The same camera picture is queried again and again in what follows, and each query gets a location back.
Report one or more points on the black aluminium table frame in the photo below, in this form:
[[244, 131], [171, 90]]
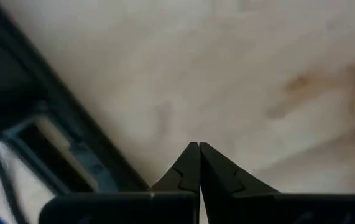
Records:
[[56, 102]]

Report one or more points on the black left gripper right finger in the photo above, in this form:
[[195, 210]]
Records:
[[224, 180]]

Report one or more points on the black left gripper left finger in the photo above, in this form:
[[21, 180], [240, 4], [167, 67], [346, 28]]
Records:
[[186, 174]]

